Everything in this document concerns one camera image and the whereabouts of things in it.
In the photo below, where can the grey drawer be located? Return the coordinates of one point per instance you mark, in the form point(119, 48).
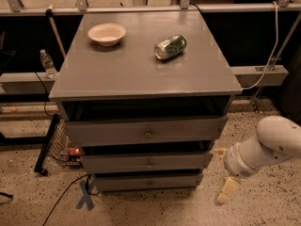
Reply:
point(107, 133)
point(136, 162)
point(141, 182)

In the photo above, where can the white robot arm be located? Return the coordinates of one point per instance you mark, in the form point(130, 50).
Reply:
point(276, 140)

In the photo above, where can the grey top drawer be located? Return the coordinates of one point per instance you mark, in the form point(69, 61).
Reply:
point(107, 133)

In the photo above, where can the grey drawer cabinet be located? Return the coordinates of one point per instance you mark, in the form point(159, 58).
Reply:
point(128, 82)

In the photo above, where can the grey bottom drawer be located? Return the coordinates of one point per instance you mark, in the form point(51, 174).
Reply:
point(141, 182)

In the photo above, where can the green soda can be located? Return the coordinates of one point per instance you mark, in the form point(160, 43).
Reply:
point(170, 47)

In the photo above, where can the blue tape cross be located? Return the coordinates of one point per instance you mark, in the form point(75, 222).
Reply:
point(85, 199)

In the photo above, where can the orange small object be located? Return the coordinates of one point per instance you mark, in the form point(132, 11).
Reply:
point(74, 154)

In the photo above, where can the metal railing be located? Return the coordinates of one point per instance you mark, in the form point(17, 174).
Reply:
point(150, 3)

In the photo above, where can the white bowl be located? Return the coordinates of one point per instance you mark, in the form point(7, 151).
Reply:
point(107, 34)

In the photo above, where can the black mesh rack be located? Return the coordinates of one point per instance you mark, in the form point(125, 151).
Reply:
point(55, 145)

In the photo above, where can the clear plastic water bottle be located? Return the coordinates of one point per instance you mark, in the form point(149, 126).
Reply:
point(48, 64)

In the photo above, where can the wooden stick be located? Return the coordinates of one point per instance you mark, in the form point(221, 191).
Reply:
point(50, 15)

